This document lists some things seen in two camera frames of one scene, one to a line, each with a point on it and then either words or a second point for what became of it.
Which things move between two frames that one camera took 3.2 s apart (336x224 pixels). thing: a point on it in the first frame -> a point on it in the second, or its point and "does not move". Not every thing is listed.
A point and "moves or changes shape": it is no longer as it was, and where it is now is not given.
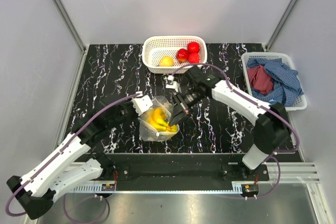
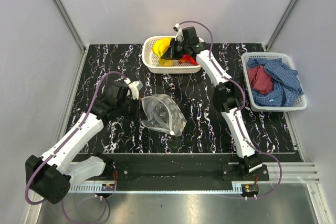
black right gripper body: x=191 y=97 -> x=179 y=49
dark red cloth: x=259 y=80 does not move
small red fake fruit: x=193 y=57 does not move
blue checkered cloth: x=286 y=87 does not move
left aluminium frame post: x=63 y=10 does not move
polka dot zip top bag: x=154 y=124 moves or changes shape
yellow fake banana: x=157 y=118 -> x=160 y=45
